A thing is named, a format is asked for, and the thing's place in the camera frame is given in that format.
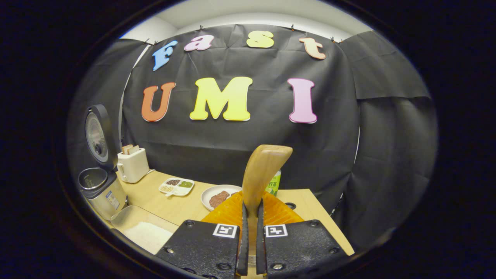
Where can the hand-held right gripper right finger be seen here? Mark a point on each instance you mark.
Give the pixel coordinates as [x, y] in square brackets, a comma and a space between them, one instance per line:
[259, 240]

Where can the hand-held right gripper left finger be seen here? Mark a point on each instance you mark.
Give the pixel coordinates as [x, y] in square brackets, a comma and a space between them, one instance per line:
[244, 240]

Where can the wooden spoon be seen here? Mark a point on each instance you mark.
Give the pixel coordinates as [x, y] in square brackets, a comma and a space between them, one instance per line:
[263, 170]

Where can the white rice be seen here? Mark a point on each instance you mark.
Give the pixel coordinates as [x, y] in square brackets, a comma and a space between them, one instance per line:
[149, 236]

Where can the dark grey rice cooker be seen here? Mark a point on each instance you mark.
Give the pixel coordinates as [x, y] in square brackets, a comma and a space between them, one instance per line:
[104, 197]

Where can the black desk grommet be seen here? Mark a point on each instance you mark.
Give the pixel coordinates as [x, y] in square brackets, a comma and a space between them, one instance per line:
[290, 205]

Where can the green drink bottle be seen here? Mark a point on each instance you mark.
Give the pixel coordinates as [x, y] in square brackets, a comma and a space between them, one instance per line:
[274, 186]

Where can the white round plate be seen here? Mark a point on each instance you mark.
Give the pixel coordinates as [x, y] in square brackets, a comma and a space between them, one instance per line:
[207, 195]

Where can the white divided grain dish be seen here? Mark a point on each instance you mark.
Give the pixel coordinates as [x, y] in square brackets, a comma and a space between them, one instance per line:
[176, 186]

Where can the black backdrop cloth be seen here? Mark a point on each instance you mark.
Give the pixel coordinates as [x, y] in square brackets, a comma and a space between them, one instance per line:
[310, 162]

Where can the clear plastic tray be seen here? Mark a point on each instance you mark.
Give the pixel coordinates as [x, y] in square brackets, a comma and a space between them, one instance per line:
[128, 217]

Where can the white toaster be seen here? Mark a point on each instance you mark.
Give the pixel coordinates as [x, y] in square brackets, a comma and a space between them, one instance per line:
[133, 166]

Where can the toast slice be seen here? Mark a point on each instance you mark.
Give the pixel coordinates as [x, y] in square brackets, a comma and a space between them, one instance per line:
[126, 149]
[135, 148]

